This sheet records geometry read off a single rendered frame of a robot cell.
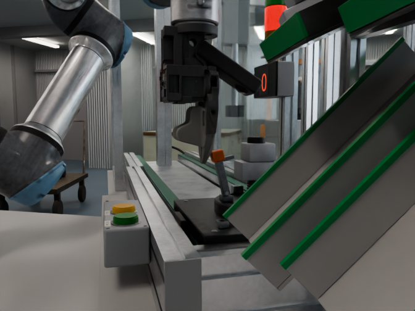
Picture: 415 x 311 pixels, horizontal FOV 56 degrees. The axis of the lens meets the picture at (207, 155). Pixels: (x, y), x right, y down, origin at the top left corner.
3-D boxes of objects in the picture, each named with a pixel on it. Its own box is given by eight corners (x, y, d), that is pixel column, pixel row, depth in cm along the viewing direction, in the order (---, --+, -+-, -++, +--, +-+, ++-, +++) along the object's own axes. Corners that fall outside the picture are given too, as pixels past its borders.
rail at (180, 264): (165, 342, 47) (164, 254, 46) (126, 195, 132) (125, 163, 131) (209, 336, 48) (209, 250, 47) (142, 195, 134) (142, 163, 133)
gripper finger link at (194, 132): (174, 164, 62) (173, 105, 61) (210, 163, 64) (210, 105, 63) (178, 166, 59) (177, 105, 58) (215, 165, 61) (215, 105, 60)
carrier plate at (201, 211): (204, 251, 52) (204, 236, 52) (173, 210, 75) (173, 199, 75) (360, 237, 58) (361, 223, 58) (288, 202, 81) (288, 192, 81)
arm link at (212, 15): (212, 7, 65) (226, -8, 57) (211, 36, 65) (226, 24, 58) (167, 4, 63) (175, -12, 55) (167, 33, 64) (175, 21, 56)
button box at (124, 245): (104, 268, 59) (102, 228, 58) (104, 229, 79) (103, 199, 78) (150, 264, 61) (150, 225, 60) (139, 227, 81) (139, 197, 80)
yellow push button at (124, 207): (112, 219, 67) (112, 208, 67) (112, 214, 71) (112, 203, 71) (136, 218, 68) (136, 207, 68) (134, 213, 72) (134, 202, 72)
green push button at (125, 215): (113, 231, 60) (113, 219, 60) (112, 224, 64) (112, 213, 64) (139, 229, 61) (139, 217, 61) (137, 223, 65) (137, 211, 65)
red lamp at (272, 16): (270, 28, 81) (270, 4, 81) (260, 33, 86) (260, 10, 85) (291, 29, 82) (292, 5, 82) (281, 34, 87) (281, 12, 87)
